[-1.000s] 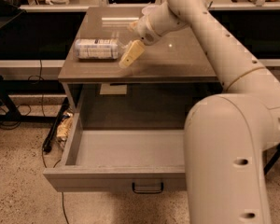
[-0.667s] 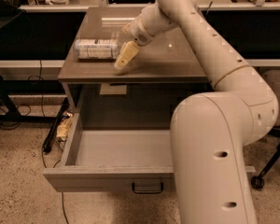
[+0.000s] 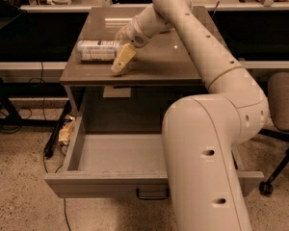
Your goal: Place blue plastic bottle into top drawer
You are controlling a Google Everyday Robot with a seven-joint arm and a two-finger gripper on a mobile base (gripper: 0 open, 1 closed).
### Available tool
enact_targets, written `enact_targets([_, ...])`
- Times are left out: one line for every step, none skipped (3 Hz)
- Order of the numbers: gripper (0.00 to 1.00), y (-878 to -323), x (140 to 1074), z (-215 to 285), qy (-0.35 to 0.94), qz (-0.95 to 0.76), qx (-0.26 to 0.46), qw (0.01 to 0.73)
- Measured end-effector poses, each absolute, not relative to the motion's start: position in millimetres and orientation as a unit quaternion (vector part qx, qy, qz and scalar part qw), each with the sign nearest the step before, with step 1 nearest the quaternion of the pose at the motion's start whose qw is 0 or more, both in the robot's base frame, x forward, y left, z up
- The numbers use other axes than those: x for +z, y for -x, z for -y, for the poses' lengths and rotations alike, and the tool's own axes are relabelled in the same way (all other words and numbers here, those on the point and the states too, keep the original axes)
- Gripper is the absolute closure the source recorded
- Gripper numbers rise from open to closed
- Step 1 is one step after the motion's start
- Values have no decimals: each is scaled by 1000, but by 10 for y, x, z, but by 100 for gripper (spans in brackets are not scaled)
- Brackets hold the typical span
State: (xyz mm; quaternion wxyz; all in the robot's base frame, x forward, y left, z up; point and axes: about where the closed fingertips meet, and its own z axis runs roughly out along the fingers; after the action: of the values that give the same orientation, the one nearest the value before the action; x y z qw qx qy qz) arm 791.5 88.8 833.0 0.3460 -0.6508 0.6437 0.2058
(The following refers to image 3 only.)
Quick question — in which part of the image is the crumpled yellow wrapper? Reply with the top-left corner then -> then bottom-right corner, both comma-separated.
58,115 -> 75,145

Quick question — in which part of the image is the black floor cable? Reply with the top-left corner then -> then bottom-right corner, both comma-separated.
41,61 -> 73,231

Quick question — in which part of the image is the black office chair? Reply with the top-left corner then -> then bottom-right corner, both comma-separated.
259,72 -> 289,195

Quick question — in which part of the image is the black power strip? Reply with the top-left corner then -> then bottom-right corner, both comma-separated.
43,101 -> 71,158

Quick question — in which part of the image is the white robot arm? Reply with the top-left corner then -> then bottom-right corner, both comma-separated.
112,0 -> 269,231

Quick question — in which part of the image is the black stand base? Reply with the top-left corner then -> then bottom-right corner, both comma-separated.
0,78 -> 58,127

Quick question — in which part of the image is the open grey top drawer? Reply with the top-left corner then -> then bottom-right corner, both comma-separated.
43,94 -> 265,199

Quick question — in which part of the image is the long white shelf bench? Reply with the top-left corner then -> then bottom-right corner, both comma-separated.
0,59 -> 289,83

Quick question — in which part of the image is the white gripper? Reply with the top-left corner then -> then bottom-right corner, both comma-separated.
112,16 -> 148,74

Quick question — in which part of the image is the white paper label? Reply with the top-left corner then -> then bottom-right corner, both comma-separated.
103,87 -> 131,98

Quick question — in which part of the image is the clear plastic water bottle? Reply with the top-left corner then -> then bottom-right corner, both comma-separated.
77,40 -> 121,61

